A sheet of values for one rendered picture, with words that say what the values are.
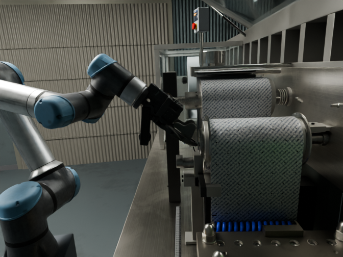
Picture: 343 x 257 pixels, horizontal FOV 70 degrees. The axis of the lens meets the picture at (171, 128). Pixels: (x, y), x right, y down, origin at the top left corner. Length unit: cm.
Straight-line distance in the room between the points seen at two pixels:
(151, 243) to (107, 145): 330
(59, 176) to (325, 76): 86
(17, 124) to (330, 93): 93
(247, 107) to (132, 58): 314
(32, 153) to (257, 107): 77
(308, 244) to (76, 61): 369
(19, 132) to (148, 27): 322
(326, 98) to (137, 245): 72
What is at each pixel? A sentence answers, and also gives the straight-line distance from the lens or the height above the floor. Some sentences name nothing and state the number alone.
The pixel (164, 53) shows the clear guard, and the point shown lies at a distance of 165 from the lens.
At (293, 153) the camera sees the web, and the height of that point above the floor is 123.
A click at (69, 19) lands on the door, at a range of 405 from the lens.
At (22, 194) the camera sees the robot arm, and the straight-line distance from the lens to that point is 84.
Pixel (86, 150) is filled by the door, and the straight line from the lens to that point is 418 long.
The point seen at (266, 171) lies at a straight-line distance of 70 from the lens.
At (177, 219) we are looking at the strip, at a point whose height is 90.
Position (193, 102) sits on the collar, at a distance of 90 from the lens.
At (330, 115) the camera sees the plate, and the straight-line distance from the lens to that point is 78.
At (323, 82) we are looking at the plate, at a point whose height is 140.
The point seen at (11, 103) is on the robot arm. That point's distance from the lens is 71.
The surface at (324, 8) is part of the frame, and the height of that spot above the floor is 160.
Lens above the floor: 146
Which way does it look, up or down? 14 degrees down
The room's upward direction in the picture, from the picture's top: 3 degrees counter-clockwise
